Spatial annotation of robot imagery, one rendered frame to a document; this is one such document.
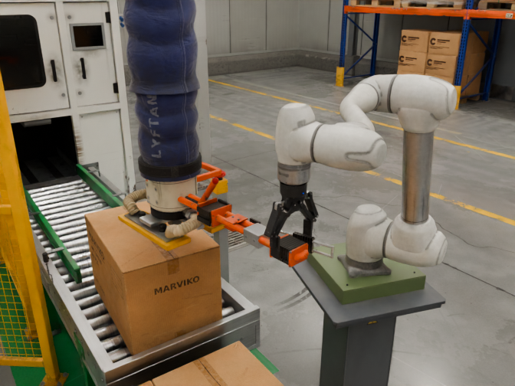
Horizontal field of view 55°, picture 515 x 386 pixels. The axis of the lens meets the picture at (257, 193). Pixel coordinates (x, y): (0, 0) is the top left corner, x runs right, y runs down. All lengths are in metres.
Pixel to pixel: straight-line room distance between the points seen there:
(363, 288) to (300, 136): 0.94
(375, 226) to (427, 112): 0.54
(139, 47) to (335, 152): 0.74
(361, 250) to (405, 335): 1.21
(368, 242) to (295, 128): 0.88
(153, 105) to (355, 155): 0.74
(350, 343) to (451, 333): 1.17
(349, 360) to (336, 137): 1.29
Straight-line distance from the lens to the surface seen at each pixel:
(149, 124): 1.68
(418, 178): 1.84
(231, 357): 2.09
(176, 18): 1.61
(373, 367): 2.39
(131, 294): 1.95
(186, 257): 1.97
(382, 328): 2.27
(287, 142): 1.27
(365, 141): 1.20
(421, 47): 9.67
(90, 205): 3.54
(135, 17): 1.63
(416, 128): 1.73
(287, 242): 1.42
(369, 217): 2.01
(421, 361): 3.03
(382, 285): 2.08
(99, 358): 2.09
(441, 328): 3.31
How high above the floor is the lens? 1.91
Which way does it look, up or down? 22 degrees down
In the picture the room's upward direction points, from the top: straight up
